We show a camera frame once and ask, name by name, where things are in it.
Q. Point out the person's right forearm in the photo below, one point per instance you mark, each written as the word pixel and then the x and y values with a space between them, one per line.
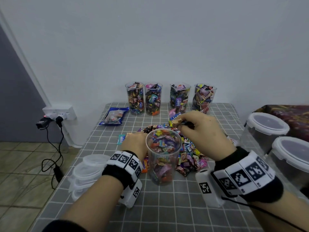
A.
pixel 285 217

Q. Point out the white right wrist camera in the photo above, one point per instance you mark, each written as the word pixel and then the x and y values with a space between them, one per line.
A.
pixel 208 188

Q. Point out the tall transparent plastic jar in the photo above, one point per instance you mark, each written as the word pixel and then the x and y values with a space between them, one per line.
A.
pixel 153 100

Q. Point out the person's left hand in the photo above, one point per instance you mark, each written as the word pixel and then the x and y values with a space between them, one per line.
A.
pixel 135 145

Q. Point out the blue snack packet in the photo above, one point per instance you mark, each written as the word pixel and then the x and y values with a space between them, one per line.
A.
pixel 114 116

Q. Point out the pile of colourful candies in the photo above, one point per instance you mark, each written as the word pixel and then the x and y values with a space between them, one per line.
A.
pixel 190 159

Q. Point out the black marker-tagged left wristband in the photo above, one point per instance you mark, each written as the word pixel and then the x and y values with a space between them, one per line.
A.
pixel 123 169

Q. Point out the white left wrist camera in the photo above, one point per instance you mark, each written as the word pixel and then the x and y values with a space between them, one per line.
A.
pixel 131 194

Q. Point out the small transparent plastic jar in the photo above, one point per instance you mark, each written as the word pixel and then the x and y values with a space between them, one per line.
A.
pixel 179 98
pixel 203 98
pixel 135 99

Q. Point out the black power plug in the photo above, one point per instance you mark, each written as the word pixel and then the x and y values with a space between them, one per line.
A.
pixel 43 123

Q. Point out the person's left forearm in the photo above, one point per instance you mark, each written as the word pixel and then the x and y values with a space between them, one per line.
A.
pixel 94 205

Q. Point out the dark patterned cloth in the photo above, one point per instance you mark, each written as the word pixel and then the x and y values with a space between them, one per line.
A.
pixel 294 118

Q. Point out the black marker-tagged right wristband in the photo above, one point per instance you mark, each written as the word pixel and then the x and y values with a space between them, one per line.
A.
pixel 246 176

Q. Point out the grey door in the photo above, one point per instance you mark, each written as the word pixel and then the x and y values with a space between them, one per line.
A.
pixel 17 99

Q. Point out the black marker-tagged wristband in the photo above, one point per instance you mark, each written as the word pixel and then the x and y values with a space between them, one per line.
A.
pixel 246 176
pixel 123 169

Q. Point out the person's right hand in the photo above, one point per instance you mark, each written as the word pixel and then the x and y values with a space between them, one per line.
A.
pixel 210 135

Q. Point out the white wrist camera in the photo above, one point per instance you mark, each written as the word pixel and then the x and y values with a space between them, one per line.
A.
pixel 131 194
pixel 208 188

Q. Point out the white wall socket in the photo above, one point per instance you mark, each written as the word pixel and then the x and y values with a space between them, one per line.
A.
pixel 59 112

